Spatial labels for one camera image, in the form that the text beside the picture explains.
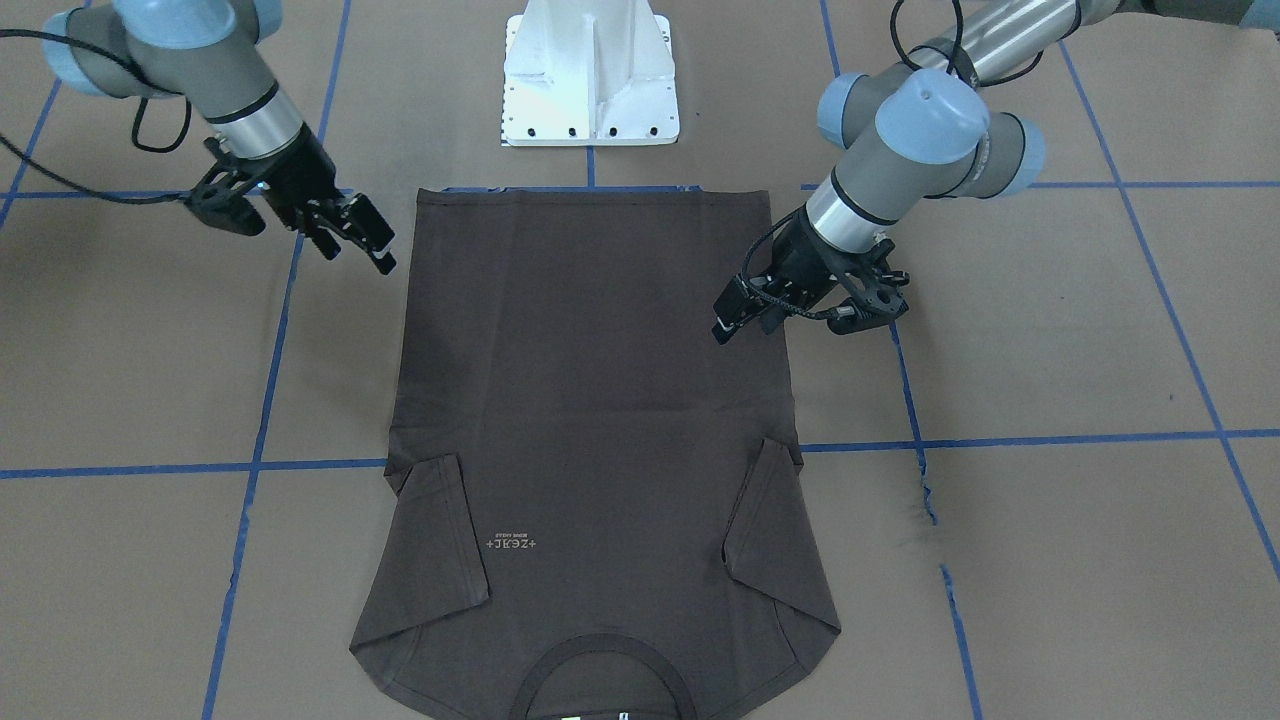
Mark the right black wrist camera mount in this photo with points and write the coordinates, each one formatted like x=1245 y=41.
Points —
x=219 y=199

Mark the dark brown t-shirt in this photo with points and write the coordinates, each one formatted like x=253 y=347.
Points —
x=598 y=514

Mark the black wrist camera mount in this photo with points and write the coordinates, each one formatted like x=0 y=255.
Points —
x=874 y=296
x=219 y=199

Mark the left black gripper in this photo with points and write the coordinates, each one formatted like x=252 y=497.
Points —
x=806 y=262

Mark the white pedestal column base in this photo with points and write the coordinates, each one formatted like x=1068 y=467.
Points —
x=589 y=73

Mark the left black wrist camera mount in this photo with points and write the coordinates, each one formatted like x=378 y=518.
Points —
x=874 y=296

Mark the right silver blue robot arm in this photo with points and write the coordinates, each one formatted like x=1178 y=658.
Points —
x=207 y=53

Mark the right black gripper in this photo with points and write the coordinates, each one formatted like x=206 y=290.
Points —
x=304 y=176

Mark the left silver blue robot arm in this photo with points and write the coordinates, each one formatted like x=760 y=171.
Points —
x=919 y=130

